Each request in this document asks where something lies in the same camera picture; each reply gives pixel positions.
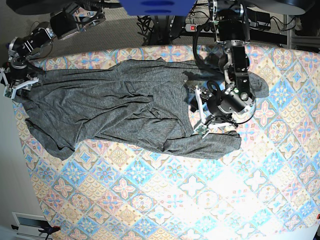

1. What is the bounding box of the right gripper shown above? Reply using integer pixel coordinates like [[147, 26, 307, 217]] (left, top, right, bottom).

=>
[[0, 66, 40, 99]]

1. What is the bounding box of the grey t-shirt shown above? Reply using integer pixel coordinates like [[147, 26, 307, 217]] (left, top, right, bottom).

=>
[[13, 57, 270, 161]]

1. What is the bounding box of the white floor vent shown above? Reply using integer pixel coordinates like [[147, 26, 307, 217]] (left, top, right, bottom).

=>
[[11, 212, 49, 240]]

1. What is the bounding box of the black clamp lower left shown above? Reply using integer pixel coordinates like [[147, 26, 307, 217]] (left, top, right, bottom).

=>
[[11, 225, 61, 238]]

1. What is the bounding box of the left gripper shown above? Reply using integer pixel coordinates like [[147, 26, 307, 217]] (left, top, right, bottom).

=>
[[188, 84, 255, 138]]

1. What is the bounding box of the red black clamp upper left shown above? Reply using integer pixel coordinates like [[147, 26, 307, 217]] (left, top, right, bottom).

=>
[[2, 61, 11, 74]]

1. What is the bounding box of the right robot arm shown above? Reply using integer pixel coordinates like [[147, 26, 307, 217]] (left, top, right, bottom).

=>
[[0, 0, 121, 99]]

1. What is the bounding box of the patterned tablecloth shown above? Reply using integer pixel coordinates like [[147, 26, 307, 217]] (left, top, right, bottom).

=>
[[13, 45, 320, 240]]

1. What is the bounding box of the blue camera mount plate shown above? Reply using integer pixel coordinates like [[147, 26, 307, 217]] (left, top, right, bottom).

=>
[[119, 0, 196, 16]]

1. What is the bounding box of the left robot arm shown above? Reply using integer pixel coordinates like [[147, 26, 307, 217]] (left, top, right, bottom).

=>
[[186, 0, 256, 138]]

